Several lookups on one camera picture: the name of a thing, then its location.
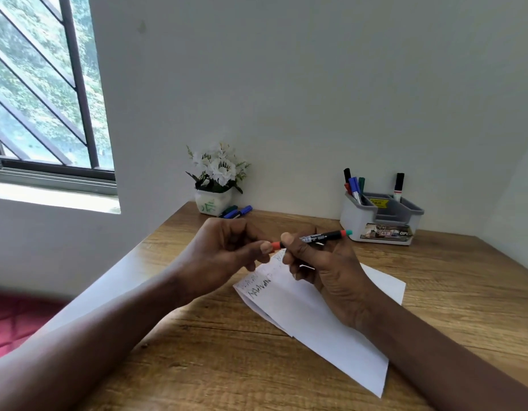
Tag person's left hand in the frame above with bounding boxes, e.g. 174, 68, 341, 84
173, 217, 274, 303

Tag person's right hand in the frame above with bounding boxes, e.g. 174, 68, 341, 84
281, 232, 390, 331

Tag black marker with red end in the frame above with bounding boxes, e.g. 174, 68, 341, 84
279, 229, 354, 249

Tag person's left forearm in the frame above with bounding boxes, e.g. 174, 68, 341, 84
0, 266, 188, 411

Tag person's right forearm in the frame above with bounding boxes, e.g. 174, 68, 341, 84
357, 291, 528, 411

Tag white artificial flowers in pot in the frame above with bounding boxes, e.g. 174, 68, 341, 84
186, 142, 251, 217

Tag white paper sheet with writing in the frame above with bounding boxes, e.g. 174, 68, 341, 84
233, 249, 407, 399

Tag white and grey desk organizer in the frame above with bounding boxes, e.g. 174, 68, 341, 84
339, 191, 425, 246

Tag white window sill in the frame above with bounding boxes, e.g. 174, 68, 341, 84
0, 181, 122, 215

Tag red quilted mattress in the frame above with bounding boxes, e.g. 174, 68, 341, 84
0, 290, 73, 364

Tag window with dark metal bars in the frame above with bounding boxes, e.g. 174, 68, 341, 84
0, 0, 118, 196

